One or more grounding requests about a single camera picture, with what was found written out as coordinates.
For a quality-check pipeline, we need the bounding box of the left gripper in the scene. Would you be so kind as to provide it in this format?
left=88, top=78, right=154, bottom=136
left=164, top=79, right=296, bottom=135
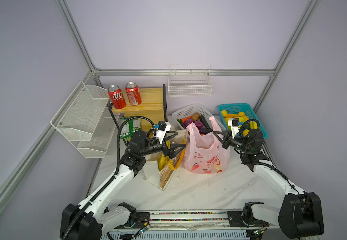
left=140, top=130, right=185, bottom=159

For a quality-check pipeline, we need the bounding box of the purple toy onion left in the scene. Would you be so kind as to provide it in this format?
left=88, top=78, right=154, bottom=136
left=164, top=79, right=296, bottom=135
left=184, top=118, right=194, bottom=127

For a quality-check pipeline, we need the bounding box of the purple toy onion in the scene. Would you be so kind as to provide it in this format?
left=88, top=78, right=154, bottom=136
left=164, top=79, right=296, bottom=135
left=194, top=120, right=204, bottom=129
left=184, top=118, right=194, bottom=127

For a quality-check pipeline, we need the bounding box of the white wire wall basket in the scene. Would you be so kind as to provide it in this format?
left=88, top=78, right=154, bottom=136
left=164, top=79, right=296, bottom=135
left=168, top=65, right=213, bottom=97

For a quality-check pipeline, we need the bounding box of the red cola can left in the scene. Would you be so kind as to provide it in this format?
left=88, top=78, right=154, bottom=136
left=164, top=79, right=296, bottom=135
left=107, top=85, right=126, bottom=109

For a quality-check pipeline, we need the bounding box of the red cola can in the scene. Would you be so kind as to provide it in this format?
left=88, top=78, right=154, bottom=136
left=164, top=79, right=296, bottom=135
left=125, top=82, right=142, bottom=106
left=107, top=85, right=126, bottom=109

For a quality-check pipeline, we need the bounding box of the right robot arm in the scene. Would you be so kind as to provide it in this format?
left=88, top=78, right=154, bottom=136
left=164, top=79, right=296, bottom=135
left=213, top=119, right=324, bottom=239

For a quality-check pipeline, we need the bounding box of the purple toy onion right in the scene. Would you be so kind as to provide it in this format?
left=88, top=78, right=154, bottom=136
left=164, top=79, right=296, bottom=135
left=194, top=120, right=204, bottom=129

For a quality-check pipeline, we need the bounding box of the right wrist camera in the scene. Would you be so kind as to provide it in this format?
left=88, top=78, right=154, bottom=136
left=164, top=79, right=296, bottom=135
left=227, top=118, right=241, bottom=138

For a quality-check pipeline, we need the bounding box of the brown toy potato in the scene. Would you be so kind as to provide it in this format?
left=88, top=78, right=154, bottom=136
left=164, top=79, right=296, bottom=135
left=191, top=113, right=200, bottom=122

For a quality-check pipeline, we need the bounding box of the dark toy cucumber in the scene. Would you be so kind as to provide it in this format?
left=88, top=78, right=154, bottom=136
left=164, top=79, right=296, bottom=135
left=199, top=115, right=211, bottom=130

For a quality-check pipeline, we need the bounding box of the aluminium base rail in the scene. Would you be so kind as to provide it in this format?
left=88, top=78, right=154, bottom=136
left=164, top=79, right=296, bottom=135
left=60, top=208, right=319, bottom=240

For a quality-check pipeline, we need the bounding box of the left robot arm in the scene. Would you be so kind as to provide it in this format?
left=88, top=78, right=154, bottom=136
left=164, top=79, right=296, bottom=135
left=59, top=121, right=186, bottom=240

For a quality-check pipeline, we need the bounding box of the wooden black-frame shelf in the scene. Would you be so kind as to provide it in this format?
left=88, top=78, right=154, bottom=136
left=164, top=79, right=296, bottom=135
left=108, top=84, right=168, bottom=130

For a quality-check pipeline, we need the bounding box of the white mesh tiered rack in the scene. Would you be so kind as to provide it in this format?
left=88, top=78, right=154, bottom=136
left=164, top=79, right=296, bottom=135
left=50, top=82, right=119, bottom=159

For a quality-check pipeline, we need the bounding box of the pink plastic grocery bag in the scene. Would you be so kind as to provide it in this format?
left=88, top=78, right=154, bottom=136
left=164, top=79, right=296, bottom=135
left=183, top=123, right=230, bottom=175

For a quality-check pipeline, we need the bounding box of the yellow toy lemon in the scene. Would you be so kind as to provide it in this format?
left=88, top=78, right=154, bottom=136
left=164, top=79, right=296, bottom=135
left=221, top=110, right=227, bottom=118

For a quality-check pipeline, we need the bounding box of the teal plastic basket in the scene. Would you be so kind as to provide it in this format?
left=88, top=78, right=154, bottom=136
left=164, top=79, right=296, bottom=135
left=217, top=103, right=268, bottom=139

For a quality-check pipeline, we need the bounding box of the green snack bag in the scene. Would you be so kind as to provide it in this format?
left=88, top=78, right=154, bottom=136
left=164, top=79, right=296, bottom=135
left=120, top=119, right=141, bottom=141

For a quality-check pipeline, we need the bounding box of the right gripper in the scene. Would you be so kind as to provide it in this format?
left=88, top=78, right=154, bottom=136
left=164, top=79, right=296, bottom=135
left=213, top=130, right=250, bottom=154

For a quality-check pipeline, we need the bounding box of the white canvas tote bag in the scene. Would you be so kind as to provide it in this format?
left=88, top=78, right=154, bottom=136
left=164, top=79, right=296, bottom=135
left=141, top=128, right=189, bottom=191

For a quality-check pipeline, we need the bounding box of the yellow chips bag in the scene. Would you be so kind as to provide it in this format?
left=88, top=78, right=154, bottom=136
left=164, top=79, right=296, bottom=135
left=157, top=152, right=170, bottom=172

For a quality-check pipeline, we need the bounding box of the red cola can right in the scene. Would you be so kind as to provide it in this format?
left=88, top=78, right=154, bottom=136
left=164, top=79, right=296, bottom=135
left=125, top=82, right=142, bottom=106

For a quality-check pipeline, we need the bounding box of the white plastic basket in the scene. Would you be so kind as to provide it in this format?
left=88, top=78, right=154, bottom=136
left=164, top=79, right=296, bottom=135
left=172, top=104, right=213, bottom=130

